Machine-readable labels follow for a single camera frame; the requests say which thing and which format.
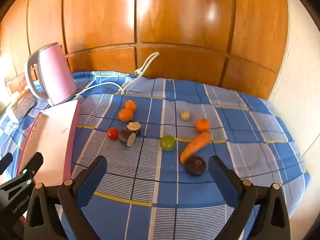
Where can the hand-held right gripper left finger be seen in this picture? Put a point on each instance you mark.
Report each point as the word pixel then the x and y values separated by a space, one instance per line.
pixel 92 181

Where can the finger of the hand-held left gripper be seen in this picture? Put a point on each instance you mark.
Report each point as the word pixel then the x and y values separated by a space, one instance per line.
pixel 6 162
pixel 32 165

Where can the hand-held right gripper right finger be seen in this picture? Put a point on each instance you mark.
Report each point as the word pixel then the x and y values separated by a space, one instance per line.
pixel 224 182

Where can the dark round avocado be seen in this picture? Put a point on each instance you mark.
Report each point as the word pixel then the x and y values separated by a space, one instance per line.
pixel 195 166

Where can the pink rimmed white tray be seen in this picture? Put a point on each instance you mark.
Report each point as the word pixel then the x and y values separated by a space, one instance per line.
pixel 55 140

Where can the orange carrot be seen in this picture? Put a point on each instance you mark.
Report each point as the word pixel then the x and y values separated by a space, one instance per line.
pixel 193 147

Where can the red tomato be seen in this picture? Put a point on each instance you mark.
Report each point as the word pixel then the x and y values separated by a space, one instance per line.
pixel 113 133

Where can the dark eggplant piece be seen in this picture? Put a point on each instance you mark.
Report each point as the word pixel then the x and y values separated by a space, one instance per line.
pixel 126 137
pixel 134 126

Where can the green tomato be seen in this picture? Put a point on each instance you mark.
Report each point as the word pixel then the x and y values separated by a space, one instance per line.
pixel 167 143

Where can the orange mandarin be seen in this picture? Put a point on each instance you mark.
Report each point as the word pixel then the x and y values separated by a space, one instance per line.
pixel 130 105
pixel 125 115
pixel 202 125

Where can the blue checked blanket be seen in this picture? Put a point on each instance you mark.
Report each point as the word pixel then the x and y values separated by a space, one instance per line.
pixel 150 180

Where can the silver embossed tissue box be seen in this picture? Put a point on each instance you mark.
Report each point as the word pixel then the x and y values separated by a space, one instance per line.
pixel 23 103

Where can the small beige round fruit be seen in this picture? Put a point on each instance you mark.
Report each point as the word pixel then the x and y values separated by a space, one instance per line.
pixel 185 115

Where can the pink electric kettle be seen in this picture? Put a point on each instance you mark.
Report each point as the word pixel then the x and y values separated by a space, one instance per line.
pixel 57 75

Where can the wooden wardrobe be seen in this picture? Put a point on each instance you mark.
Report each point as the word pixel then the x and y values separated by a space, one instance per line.
pixel 175 17

